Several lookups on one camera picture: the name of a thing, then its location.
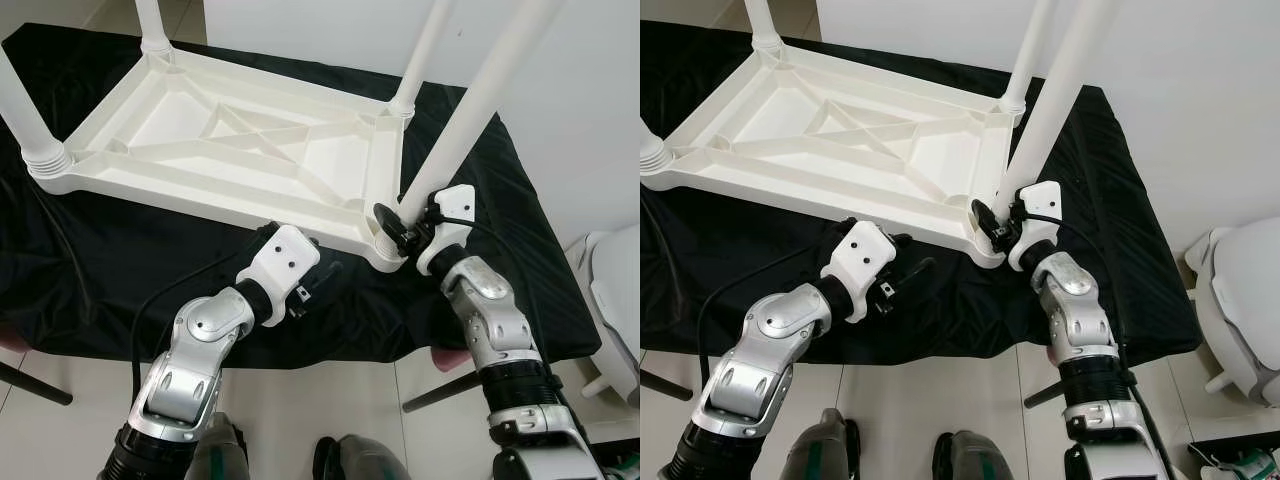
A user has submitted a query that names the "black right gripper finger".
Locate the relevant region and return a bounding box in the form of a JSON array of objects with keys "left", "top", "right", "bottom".
[
  {"left": 372, "top": 202, "right": 413, "bottom": 251},
  {"left": 970, "top": 198, "right": 1006, "bottom": 246}
]

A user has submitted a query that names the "white plastic children table top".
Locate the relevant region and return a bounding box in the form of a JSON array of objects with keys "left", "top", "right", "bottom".
[
  {"left": 28, "top": 48, "right": 416, "bottom": 273},
  {"left": 640, "top": 45, "right": 1023, "bottom": 269}
]

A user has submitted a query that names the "grey robot left foot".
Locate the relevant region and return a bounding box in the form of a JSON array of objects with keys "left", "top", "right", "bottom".
[
  {"left": 190, "top": 410, "right": 251, "bottom": 480},
  {"left": 780, "top": 408, "right": 861, "bottom": 480}
]

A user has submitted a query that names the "grey robot foot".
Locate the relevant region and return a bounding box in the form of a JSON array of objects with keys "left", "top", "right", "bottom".
[
  {"left": 190, "top": 410, "right": 251, "bottom": 480},
  {"left": 312, "top": 432, "right": 406, "bottom": 480},
  {"left": 780, "top": 408, "right": 861, "bottom": 480},
  {"left": 932, "top": 430, "right": 1016, "bottom": 480}
]

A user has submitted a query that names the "grey robot right foot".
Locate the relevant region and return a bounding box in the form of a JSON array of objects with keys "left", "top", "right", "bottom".
[
  {"left": 312, "top": 432, "right": 406, "bottom": 480},
  {"left": 932, "top": 430, "right": 1016, "bottom": 480}
]

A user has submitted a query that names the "white rounded plastic object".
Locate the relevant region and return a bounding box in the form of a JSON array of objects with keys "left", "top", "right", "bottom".
[
  {"left": 1185, "top": 225, "right": 1280, "bottom": 406},
  {"left": 565, "top": 225, "right": 641, "bottom": 401}
]

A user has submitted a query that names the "black flat floor object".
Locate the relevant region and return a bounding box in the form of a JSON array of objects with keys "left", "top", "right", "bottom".
[
  {"left": 1185, "top": 432, "right": 1280, "bottom": 480},
  {"left": 575, "top": 440, "right": 641, "bottom": 480}
]

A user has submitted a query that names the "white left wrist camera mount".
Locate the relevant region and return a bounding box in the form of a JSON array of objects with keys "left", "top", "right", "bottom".
[
  {"left": 820, "top": 220, "right": 896, "bottom": 323},
  {"left": 237, "top": 225, "right": 321, "bottom": 326}
]

